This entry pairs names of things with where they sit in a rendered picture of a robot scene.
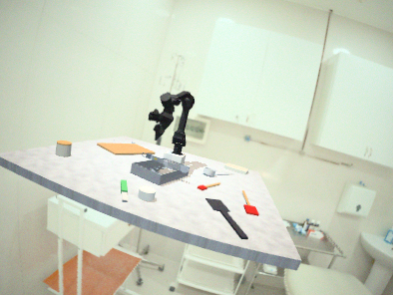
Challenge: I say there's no white short cylinder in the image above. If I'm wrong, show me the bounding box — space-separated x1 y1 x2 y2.
138 186 156 201

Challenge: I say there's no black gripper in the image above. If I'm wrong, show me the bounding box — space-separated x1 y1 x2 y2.
154 111 174 140

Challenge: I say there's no white jar with orange lid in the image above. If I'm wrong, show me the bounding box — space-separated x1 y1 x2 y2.
55 141 72 156

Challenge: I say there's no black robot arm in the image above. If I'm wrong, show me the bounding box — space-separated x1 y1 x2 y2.
149 91 195 155

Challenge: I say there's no grey roasting tin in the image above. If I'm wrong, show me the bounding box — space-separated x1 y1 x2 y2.
130 159 189 185

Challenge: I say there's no light wooden board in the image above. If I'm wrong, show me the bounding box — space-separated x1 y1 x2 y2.
97 143 155 155

